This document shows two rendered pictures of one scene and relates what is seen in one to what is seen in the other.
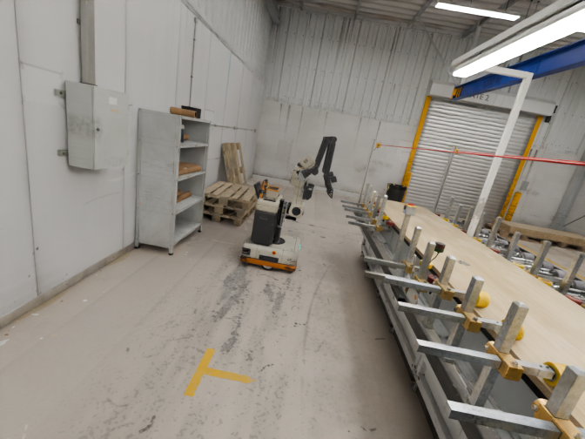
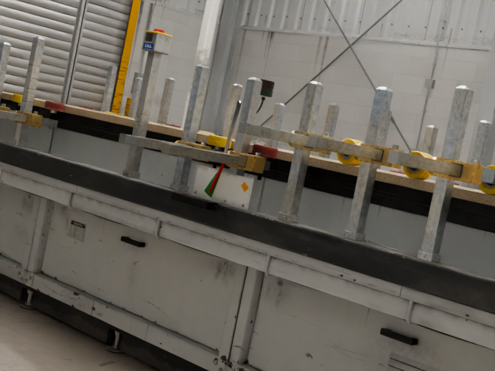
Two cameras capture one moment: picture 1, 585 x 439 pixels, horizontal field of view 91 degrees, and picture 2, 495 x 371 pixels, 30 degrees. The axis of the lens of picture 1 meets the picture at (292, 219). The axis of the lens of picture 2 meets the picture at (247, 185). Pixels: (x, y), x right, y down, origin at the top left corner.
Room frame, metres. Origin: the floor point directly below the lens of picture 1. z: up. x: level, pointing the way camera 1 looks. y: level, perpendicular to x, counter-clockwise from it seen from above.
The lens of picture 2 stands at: (-0.32, 1.31, 0.93)
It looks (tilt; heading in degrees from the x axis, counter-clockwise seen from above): 3 degrees down; 312
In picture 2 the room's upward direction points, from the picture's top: 11 degrees clockwise
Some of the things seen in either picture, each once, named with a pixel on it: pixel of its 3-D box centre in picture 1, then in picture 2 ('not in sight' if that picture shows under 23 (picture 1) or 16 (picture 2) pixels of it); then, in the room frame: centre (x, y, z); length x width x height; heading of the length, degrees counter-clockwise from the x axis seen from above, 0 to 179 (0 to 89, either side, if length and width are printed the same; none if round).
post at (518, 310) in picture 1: (495, 360); (446, 177); (0.91, -0.82, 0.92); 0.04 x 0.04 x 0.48; 88
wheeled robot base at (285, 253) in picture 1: (272, 248); not in sight; (3.41, 0.18, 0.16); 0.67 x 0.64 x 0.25; 88
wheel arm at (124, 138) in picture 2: (395, 265); (174, 148); (1.87, -0.76, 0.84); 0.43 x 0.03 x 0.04; 88
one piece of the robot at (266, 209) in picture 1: (270, 215); not in sight; (3.41, 0.27, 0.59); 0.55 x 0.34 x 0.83; 178
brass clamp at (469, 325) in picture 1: (467, 317); (377, 154); (1.14, -0.83, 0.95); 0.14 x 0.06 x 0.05; 178
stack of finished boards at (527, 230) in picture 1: (544, 233); not in sight; (7.80, -6.79, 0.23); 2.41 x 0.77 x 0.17; 90
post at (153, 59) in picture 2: (400, 241); (142, 115); (2.17, -0.86, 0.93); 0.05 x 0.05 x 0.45; 88
